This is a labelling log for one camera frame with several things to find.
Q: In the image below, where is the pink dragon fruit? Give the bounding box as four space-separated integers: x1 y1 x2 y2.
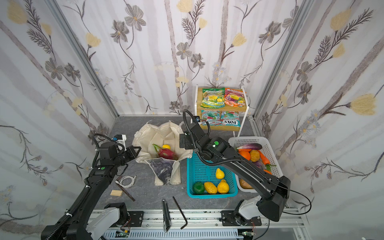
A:
153 144 178 161

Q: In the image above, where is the beige canvas tote bag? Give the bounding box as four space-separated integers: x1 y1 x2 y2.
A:
133 121 193 186

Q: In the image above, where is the green candy bag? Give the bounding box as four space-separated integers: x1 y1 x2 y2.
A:
201 88 225 109

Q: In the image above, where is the orange Fox's fruits candy bag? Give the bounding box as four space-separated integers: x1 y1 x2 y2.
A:
224 88 246 108

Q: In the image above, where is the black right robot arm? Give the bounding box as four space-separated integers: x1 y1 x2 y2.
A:
180 110 304 222

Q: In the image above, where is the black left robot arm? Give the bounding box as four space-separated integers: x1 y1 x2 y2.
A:
41 133 142 240

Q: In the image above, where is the teal candy bag left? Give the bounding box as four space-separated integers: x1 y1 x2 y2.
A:
201 110 221 126

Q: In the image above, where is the teal Fox's candy bag right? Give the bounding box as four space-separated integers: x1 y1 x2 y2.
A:
221 111 241 127

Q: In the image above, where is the dark thin stick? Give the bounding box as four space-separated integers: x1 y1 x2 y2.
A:
116 181 136 202

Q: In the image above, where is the teal plastic basket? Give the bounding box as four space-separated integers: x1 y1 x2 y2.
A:
187 154 239 199

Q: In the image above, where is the white plastic basket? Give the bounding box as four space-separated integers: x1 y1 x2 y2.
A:
228 136 283 178

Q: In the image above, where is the small wooden block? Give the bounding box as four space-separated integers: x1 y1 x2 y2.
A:
110 190 123 197

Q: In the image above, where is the yellow pear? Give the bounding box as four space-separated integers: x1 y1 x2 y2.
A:
215 168 225 180

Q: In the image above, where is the green round fruit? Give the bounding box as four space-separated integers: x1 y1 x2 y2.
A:
193 182 205 195

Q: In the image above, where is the orange persimmon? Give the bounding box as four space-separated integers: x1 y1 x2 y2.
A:
239 151 251 161

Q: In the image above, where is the yellow bumpy mango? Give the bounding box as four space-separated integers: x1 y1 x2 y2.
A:
204 182 218 195

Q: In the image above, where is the large yellow citron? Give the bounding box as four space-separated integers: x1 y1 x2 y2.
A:
217 180 230 194

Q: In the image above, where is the yellow bell pepper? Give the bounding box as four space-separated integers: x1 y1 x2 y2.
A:
250 150 261 163

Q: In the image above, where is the brown potato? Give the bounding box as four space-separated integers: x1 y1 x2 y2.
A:
239 179 253 189

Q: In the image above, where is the orange carrot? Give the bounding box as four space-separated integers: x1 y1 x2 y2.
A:
258 150 271 165

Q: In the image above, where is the black cylindrical tool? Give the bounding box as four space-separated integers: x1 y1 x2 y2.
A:
162 199 171 233

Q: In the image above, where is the black hex key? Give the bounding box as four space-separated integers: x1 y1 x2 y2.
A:
172 196 188 230

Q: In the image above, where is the white coiled cable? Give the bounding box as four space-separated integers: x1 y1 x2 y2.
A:
115 175 137 189

